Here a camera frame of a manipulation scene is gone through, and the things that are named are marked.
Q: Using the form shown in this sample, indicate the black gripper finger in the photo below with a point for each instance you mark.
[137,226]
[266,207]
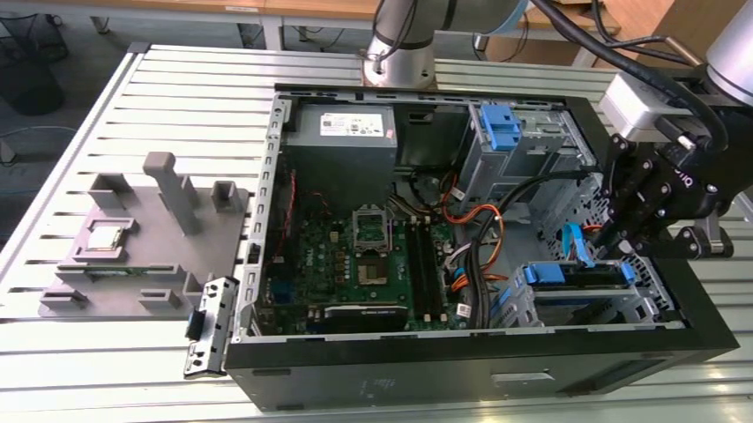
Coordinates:
[700,244]
[636,185]

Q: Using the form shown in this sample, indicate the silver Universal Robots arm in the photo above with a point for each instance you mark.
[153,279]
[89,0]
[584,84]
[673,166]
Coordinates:
[400,61]

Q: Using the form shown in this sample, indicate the grey metal drive cage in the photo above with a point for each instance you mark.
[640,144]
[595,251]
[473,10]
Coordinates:
[532,165]

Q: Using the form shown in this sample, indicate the blue plastic drive latch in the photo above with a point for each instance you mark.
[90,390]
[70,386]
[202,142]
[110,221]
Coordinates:
[498,128]

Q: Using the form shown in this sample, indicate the wooden cabinet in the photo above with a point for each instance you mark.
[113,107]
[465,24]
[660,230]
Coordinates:
[683,17]

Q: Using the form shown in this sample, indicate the white framed wooden desk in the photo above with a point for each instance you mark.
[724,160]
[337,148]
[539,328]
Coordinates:
[548,27]
[177,5]

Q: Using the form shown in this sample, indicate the black RAM slot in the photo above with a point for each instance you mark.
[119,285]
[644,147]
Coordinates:
[418,271]
[433,271]
[425,271]

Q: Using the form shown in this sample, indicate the CPU socket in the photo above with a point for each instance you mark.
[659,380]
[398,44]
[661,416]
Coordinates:
[373,272]

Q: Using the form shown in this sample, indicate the grey power supply unit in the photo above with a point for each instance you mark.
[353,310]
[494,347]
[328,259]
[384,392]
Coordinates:
[344,163]

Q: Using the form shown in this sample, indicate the green motherboard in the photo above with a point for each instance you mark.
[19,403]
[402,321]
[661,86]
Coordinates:
[336,269]

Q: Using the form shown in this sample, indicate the black graphics card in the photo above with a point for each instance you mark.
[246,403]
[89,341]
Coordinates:
[365,318]

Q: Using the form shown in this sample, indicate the black open PC case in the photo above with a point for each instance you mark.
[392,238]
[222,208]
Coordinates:
[412,374]

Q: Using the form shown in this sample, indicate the grey parts rack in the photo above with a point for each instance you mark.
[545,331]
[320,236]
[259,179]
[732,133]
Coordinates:
[159,255]

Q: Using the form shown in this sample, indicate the green RAM stick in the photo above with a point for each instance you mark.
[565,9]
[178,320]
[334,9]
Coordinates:
[118,274]

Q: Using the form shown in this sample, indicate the silver CPU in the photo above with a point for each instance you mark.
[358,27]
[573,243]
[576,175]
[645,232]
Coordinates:
[105,240]

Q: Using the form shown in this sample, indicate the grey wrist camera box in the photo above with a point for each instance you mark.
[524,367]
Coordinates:
[636,106]

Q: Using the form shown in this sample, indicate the grey hinged slot bracket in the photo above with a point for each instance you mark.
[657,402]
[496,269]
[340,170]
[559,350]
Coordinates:
[211,321]

